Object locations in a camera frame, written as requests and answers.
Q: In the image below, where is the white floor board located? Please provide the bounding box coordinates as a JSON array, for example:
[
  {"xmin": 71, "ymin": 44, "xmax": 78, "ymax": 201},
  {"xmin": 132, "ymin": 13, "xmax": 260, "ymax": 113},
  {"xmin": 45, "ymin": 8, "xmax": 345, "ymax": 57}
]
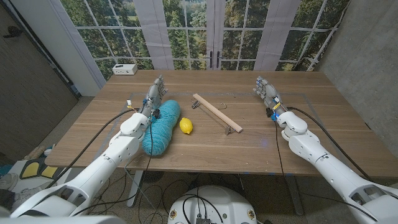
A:
[{"xmin": 9, "ymin": 160, "xmax": 74, "ymax": 194}]

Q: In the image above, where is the white table leg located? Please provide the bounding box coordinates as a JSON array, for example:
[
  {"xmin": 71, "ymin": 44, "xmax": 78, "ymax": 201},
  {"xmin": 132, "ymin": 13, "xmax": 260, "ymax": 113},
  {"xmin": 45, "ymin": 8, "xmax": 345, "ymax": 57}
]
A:
[{"xmin": 126, "ymin": 170, "xmax": 144, "ymax": 208}]

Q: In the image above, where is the printed forest window backdrop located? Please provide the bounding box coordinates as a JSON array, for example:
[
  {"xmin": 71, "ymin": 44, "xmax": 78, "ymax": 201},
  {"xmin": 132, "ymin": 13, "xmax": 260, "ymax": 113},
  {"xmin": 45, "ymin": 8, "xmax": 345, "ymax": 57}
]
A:
[{"xmin": 60, "ymin": 0, "xmax": 352, "ymax": 82}]

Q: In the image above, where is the yellow black foot pedal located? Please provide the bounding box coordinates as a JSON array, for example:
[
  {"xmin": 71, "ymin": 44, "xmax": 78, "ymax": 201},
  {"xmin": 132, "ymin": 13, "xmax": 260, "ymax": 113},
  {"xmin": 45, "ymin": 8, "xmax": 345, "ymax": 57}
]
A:
[
  {"xmin": 40, "ymin": 164, "xmax": 59, "ymax": 179},
  {"xmin": 20, "ymin": 159, "xmax": 41, "ymax": 180}
]

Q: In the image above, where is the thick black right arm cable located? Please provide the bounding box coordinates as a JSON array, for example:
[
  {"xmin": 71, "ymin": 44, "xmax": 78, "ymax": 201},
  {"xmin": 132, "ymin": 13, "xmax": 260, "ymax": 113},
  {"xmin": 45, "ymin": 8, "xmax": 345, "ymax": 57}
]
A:
[{"xmin": 287, "ymin": 106, "xmax": 373, "ymax": 181}]

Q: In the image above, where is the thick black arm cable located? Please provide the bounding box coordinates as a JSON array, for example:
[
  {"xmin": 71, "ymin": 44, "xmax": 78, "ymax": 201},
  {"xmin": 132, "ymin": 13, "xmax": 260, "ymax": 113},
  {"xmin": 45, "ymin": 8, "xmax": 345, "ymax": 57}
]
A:
[
  {"xmin": 46, "ymin": 107, "xmax": 139, "ymax": 189},
  {"xmin": 287, "ymin": 106, "xmax": 373, "ymax": 181}
]

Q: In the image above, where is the teal yarn skein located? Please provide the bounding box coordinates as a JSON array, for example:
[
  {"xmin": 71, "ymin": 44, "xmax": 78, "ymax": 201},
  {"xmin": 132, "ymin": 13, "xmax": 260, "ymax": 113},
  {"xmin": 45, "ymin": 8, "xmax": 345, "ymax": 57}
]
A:
[{"xmin": 124, "ymin": 99, "xmax": 182, "ymax": 208}]

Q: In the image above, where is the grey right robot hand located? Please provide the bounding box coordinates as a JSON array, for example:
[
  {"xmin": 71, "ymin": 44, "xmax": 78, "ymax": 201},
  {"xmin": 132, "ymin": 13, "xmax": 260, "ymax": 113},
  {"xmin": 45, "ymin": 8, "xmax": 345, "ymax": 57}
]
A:
[{"xmin": 252, "ymin": 76, "xmax": 287, "ymax": 118}]

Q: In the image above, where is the yellow toy lemon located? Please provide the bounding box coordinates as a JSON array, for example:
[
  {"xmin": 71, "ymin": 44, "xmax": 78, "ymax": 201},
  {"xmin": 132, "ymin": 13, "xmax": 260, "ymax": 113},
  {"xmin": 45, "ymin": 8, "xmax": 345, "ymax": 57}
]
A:
[{"xmin": 179, "ymin": 117, "xmax": 193, "ymax": 135}]

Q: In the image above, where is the black torso cable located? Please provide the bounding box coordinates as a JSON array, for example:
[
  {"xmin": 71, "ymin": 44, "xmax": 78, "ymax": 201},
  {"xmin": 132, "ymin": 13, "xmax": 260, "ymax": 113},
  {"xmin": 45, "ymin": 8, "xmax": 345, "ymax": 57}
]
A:
[{"xmin": 182, "ymin": 194, "xmax": 224, "ymax": 223}]

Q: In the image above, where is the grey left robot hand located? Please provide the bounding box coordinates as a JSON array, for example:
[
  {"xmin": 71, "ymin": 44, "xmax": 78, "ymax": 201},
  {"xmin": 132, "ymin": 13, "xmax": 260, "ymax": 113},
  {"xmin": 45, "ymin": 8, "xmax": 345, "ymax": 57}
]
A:
[{"xmin": 138, "ymin": 74, "xmax": 169, "ymax": 121}]

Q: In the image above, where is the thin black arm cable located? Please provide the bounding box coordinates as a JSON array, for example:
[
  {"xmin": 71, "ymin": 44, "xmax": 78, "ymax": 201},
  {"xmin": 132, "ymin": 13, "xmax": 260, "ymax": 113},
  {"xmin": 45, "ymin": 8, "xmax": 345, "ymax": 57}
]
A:
[
  {"xmin": 74, "ymin": 116, "xmax": 155, "ymax": 216},
  {"xmin": 274, "ymin": 120, "xmax": 379, "ymax": 222}
]

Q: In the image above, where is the dark door handle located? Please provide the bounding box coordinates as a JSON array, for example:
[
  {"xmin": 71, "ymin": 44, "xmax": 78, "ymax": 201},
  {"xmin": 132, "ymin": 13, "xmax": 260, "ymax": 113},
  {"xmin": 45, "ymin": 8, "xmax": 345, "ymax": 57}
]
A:
[{"xmin": 2, "ymin": 26, "xmax": 23, "ymax": 39}]

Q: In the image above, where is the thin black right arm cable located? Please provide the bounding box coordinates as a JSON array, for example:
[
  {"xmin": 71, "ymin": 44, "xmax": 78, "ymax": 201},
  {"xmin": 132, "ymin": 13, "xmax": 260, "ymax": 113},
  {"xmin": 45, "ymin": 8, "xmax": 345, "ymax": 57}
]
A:
[{"xmin": 274, "ymin": 120, "xmax": 379, "ymax": 222}]

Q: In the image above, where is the grey white sneaker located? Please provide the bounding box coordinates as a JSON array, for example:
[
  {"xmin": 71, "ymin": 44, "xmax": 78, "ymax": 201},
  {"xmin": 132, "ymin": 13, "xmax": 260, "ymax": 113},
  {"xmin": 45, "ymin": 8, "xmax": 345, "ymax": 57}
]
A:
[{"xmin": 0, "ymin": 172, "xmax": 19, "ymax": 191}]

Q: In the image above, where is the dark trouser leg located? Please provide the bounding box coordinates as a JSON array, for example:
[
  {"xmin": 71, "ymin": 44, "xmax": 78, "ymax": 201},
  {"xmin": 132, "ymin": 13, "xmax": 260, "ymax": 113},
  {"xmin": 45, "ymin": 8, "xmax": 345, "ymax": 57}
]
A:
[{"xmin": 0, "ymin": 189, "xmax": 16, "ymax": 203}]

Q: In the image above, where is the dark ribbed round disc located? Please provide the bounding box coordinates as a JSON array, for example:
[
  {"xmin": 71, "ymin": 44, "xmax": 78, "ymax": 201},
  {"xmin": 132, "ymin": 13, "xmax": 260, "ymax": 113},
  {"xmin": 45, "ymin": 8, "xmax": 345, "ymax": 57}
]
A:
[{"xmin": 142, "ymin": 170, "xmax": 165, "ymax": 184}]

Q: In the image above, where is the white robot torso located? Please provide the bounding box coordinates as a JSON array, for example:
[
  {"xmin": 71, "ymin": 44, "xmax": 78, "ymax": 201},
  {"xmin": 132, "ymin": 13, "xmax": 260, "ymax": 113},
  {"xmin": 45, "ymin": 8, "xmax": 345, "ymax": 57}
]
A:
[{"xmin": 167, "ymin": 185, "xmax": 258, "ymax": 224}]

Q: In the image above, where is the white power box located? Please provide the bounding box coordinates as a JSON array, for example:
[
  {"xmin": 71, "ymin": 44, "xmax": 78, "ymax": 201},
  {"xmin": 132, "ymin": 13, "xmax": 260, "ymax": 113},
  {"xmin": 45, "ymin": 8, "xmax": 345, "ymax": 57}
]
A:
[{"xmin": 112, "ymin": 63, "xmax": 139, "ymax": 76}]

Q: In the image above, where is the wooden stick clip hanger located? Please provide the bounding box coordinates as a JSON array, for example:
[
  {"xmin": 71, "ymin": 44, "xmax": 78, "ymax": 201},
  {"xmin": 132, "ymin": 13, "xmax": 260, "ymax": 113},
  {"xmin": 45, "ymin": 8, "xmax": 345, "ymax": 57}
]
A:
[{"xmin": 190, "ymin": 93, "xmax": 243, "ymax": 136}]

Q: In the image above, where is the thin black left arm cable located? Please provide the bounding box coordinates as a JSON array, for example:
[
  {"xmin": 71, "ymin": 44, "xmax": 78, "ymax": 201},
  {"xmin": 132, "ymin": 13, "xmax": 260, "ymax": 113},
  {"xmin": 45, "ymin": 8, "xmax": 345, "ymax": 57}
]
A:
[{"xmin": 74, "ymin": 116, "xmax": 155, "ymax": 216}]

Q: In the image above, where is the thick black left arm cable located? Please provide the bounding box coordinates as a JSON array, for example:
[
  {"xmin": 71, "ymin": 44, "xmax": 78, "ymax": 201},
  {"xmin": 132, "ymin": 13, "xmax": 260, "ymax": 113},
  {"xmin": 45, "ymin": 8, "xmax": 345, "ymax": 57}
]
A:
[{"xmin": 46, "ymin": 107, "xmax": 139, "ymax": 189}]

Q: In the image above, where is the grey table leg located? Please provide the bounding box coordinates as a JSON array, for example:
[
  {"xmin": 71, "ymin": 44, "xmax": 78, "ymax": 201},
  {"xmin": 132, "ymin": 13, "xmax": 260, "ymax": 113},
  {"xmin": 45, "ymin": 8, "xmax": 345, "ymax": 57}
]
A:
[{"xmin": 284, "ymin": 175, "xmax": 304, "ymax": 216}]

